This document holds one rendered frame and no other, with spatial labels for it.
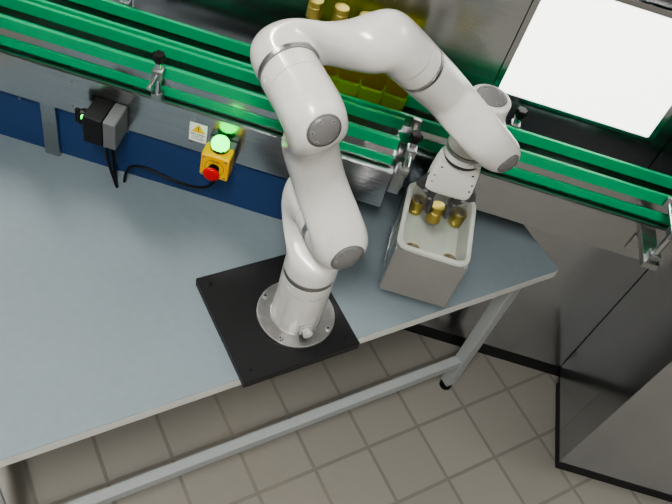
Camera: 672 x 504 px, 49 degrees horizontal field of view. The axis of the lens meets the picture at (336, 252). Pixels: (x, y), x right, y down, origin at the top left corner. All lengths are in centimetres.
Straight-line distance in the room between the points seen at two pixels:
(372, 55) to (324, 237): 39
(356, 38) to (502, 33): 74
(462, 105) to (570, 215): 69
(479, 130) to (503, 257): 82
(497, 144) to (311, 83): 41
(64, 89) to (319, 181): 82
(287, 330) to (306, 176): 54
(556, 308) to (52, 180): 161
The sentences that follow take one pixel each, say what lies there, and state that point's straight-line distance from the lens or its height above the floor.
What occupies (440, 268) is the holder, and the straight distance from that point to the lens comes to 171.
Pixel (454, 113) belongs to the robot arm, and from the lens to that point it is 134.
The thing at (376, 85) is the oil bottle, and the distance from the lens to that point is 177.
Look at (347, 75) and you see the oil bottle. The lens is 177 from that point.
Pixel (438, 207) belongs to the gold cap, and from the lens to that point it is 165.
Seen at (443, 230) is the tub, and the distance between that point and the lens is 184.
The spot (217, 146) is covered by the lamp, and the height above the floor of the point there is 102.
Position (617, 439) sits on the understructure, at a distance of 250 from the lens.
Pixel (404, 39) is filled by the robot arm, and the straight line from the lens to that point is 117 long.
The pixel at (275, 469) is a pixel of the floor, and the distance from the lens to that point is 244.
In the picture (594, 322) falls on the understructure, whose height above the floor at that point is 39.
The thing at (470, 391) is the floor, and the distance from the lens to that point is 276.
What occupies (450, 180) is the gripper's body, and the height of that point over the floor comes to 120.
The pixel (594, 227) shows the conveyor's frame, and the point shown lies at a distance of 198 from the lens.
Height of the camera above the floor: 224
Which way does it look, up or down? 50 degrees down
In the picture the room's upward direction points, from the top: 19 degrees clockwise
